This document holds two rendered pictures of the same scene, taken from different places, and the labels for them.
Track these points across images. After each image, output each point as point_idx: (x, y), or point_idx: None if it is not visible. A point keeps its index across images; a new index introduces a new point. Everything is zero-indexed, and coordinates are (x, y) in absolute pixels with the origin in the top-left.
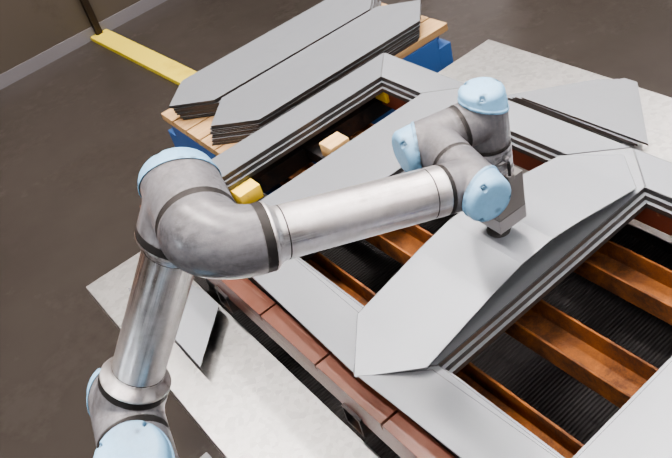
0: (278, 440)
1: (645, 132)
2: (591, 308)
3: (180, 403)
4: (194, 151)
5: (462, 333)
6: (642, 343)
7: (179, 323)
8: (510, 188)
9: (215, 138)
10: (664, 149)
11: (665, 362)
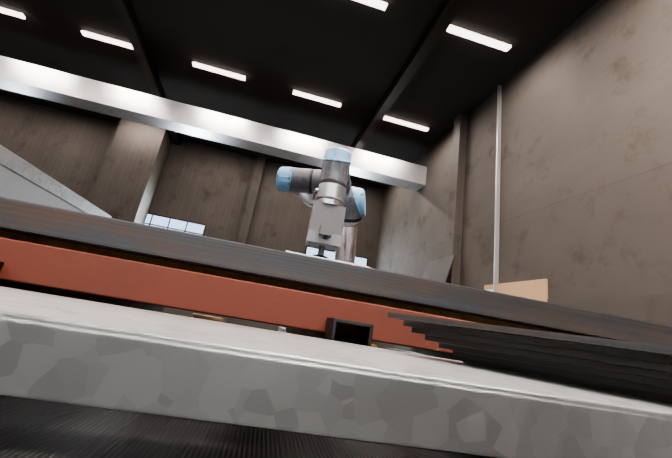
0: None
1: (423, 316)
2: (276, 457)
3: None
4: (358, 188)
5: None
6: (194, 445)
7: (338, 253)
8: (277, 172)
9: None
10: (388, 352)
11: (158, 438)
